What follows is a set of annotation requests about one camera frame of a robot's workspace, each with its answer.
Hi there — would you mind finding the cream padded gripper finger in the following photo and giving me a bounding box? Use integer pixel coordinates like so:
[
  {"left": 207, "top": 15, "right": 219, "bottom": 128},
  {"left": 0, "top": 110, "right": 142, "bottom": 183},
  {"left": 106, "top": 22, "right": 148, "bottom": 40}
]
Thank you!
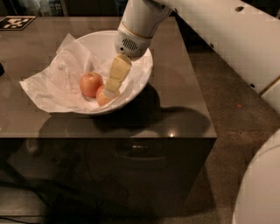
[{"left": 103, "top": 54, "right": 132, "bottom": 99}]

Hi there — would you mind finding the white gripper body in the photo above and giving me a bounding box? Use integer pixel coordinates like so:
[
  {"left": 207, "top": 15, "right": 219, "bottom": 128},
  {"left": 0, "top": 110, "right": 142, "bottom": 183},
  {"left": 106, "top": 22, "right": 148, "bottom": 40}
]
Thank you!
[{"left": 115, "top": 22, "right": 151, "bottom": 59}]

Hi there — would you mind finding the red apple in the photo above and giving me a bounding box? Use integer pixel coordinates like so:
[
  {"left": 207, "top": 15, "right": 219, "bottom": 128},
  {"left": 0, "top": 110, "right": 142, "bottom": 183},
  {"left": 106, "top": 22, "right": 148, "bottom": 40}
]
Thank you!
[
  {"left": 96, "top": 85, "right": 120, "bottom": 106},
  {"left": 80, "top": 73, "right": 103, "bottom": 98}
]

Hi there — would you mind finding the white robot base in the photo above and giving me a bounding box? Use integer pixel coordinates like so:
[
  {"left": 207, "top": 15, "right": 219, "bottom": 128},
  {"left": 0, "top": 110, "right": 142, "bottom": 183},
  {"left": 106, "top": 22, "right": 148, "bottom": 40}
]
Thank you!
[{"left": 232, "top": 129, "right": 280, "bottom": 224}]

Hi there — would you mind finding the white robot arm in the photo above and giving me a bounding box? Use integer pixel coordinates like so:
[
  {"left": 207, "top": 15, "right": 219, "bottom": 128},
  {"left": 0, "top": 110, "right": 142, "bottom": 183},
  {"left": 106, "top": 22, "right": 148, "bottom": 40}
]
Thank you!
[{"left": 105, "top": 0, "right": 280, "bottom": 113}]

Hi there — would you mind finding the white bowl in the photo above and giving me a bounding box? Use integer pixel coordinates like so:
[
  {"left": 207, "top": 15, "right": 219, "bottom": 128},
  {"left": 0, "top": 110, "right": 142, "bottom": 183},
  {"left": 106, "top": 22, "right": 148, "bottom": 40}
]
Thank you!
[{"left": 68, "top": 31, "right": 153, "bottom": 115}]

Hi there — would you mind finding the white crumpled paper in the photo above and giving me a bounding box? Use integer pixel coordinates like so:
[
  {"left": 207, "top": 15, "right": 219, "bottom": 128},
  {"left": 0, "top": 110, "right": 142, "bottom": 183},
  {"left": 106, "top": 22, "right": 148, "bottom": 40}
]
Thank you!
[{"left": 19, "top": 33, "right": 145, "bottom": 115}]

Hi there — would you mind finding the dark glass table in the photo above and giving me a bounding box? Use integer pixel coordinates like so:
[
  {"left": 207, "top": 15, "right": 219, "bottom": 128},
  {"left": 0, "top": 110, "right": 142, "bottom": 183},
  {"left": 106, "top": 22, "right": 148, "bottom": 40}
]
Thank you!
[{"left": 0, "top": 17, "right": 216, "bottom": 219}]

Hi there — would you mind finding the small black object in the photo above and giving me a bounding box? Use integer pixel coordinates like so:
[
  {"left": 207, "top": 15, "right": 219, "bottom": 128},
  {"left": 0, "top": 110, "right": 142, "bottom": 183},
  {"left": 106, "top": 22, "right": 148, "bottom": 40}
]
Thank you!
[{"left": 0, "top": 63, "right": 5, "bottom": 77}]

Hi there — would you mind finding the black white fiducial marker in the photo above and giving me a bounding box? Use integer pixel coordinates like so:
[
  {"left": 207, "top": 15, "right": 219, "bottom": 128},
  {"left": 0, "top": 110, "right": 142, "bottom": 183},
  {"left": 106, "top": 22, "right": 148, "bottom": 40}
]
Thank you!
[{"left": 0, "top": 16, "right": 36, "bottom": 31}]

